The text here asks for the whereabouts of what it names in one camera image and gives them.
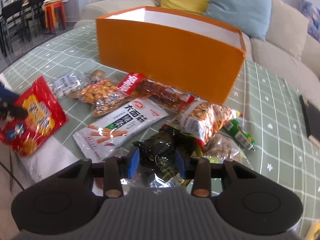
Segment clear brown seed bag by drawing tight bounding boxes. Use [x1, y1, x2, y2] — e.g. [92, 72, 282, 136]
[202, 133, 242, 164]

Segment red cracker snack bag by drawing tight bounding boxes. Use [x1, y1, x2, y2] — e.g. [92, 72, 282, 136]
[1, 76, 68, 157]

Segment dark green snack packet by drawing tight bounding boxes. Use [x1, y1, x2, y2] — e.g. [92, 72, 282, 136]
[133, 125, 199, 182]

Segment white spicy strip packet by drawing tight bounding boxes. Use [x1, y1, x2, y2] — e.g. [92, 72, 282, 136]
[73, 99, 168, 163]

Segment orange peanut snack bag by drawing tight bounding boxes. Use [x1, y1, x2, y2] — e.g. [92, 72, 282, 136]
[168, 100, 242, 147]

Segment small green candy packet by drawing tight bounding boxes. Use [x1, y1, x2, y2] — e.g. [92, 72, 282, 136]
[224, 119, 255, 150]

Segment small white candy packet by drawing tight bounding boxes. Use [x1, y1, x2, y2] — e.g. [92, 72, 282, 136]
[49, 70, 89, 99]

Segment black dining chairs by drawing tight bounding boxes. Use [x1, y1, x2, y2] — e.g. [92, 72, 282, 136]
[1, 0, 45, 56]

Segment clear orange nut bag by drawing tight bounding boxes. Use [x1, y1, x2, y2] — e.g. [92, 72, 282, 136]
[74, 79, 130, 117]

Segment red dried meat packet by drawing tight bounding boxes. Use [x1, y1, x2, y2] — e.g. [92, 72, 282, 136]
[117, 73, 195, 112]

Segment green checkered tablecloth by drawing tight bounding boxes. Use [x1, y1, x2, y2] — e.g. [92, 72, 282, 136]
[1, 23, 319, 236]

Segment red and yellow stools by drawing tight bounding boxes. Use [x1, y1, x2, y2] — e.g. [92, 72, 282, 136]
[42, 0, 67, 33]

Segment orange cardboard box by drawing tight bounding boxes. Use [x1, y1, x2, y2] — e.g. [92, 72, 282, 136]
[96, 7, 246, 104]

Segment black notebook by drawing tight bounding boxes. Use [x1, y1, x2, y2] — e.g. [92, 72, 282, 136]
[299, 95, 320, 147]

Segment beige fabric sofa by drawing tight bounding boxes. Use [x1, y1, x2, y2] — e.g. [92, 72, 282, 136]
[75, 0, 319, 104]

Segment beige back cushion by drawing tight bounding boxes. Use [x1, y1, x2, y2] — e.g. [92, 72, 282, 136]
[266, 0, 309, 60]

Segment light blue cushion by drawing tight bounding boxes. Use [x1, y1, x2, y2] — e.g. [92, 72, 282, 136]
[203, 0, 272, 41]

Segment blue patterned cushion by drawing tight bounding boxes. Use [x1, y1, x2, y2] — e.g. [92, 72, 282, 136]
[300, 0, 320, 42]

